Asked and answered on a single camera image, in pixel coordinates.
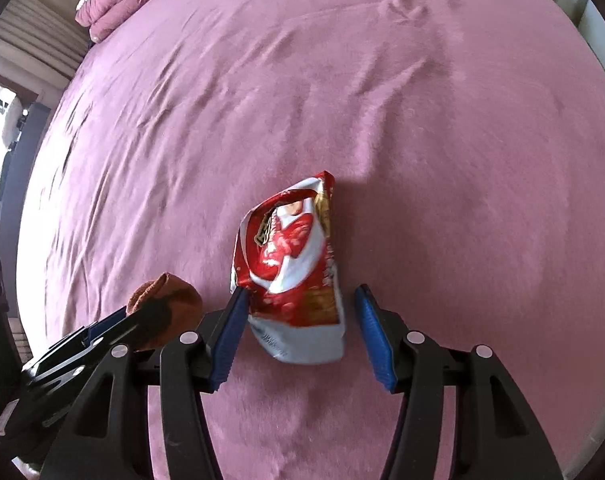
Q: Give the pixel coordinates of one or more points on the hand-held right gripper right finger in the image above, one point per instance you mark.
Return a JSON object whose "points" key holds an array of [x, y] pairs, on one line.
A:
{"points": [[373, 335]]}

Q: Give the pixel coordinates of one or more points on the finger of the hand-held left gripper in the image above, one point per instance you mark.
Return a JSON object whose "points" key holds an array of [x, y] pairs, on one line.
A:
{"points": [[107, 323], [152, 317]]}

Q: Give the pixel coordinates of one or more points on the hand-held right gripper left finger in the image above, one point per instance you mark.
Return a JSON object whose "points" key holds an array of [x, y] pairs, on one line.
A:
{"points": [[230, 332]]}

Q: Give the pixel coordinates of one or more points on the brown sock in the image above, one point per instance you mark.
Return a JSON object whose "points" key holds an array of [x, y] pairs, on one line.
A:
{"points": [[180, 300]]}

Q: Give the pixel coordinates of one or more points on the red snack packet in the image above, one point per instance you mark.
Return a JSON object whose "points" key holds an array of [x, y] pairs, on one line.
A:
{"points": [[295, 270]]}

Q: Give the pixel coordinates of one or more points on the pink bed sheet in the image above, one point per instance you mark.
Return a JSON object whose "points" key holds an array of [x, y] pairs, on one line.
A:
{"points": [[332, 125]]}

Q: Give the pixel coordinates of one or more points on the beige curtain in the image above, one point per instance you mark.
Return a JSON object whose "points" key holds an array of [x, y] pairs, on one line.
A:
{"points": [[32, 35]]}

